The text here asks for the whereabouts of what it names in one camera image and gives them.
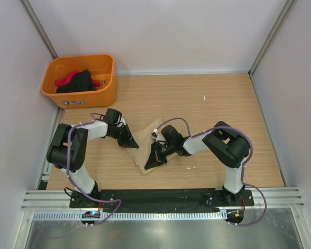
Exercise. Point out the red t shirt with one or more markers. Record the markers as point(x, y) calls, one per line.
point(66, 79)

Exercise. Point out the orange plastic basket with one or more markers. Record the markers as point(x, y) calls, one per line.
point(103, 75)

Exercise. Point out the black t shirt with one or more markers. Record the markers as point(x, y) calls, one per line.
point(77, 83)

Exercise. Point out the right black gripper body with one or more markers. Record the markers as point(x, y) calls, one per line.
point(161, 151)

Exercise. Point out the white slotted cable duct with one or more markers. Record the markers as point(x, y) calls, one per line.
point(93, 216)

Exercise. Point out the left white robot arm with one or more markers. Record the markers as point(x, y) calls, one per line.
point(67, 152)

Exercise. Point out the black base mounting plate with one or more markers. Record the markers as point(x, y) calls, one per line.
point(161, 201)

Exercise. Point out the aluminium frame rail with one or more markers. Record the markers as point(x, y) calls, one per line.
point(276, 197)

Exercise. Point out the beige t shirt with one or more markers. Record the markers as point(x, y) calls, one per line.
point(143, 138)

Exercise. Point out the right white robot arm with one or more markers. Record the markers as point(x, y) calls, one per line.
point(231, 147)

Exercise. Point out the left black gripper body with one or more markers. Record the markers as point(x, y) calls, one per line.
point(122, 134)

